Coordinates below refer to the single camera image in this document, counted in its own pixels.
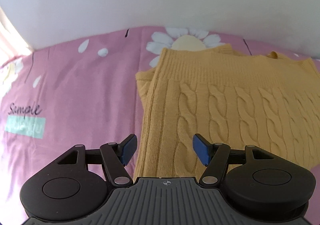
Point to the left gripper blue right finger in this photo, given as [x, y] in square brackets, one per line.
[214, 157]

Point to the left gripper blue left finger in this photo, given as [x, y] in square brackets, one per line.
[115, 157]

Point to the yellow cable knit sweater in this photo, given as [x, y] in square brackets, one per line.
[270, 101]

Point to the pink floral bed sheet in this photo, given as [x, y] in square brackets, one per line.
[85, 92]

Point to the white headboard panel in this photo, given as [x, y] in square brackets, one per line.
[292, 24]

